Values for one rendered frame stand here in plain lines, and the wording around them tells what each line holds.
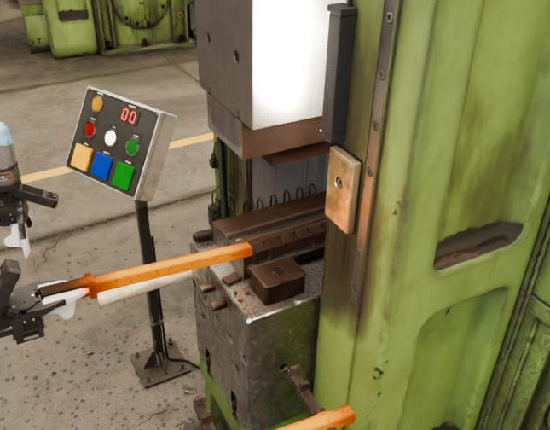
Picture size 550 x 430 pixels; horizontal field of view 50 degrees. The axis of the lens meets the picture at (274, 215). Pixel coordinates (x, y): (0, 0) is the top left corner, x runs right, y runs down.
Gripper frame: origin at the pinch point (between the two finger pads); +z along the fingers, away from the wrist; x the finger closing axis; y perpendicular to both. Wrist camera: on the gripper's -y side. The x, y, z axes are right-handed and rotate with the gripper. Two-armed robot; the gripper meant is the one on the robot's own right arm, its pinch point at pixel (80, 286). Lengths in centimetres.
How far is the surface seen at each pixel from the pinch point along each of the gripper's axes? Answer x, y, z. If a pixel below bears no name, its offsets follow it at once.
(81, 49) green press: -495, 91, 105
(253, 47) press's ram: -4, -43, 40
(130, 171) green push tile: -60, 8, 28
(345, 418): 41, 16, 39
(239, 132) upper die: -10.9, -22.2, 40.7
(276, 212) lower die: -25, 11, 60
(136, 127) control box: -66, -4, 32
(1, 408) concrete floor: -85, 112, -25
